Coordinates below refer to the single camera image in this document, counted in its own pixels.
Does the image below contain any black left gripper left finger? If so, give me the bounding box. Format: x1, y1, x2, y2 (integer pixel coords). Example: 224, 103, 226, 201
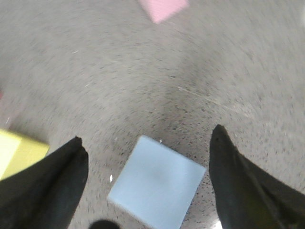
0, 137, 89, 229

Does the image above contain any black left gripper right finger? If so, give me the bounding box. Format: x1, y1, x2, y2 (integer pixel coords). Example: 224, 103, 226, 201
209, 125, 305, 229

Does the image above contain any textured light blue foam block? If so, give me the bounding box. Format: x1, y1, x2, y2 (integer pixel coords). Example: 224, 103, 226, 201
107, 135, 206, 229

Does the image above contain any yellow foam block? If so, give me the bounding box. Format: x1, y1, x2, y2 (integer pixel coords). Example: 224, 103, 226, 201
0, 129, 50, 180

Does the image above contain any pink foam block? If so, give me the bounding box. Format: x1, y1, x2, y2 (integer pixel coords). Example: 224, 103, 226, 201
138, 0, 189, 24

